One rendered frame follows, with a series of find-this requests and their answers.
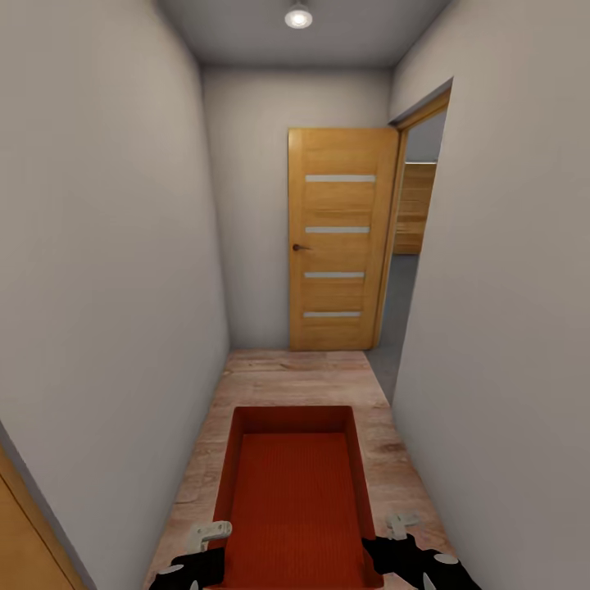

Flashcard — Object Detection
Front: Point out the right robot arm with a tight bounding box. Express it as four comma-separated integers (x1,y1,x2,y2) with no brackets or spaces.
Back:
362,511,483,590

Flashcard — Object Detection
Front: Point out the storage box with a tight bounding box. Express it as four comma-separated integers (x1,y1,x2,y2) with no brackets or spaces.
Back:
205,406,384,590

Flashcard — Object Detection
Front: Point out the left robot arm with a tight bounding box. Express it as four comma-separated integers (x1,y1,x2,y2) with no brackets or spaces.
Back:
148,521,232,590

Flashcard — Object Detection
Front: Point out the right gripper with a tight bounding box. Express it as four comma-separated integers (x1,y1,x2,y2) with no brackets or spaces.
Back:
362,533,419,582

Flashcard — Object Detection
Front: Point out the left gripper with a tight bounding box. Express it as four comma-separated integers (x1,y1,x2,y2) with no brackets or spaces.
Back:
171,547,225,590

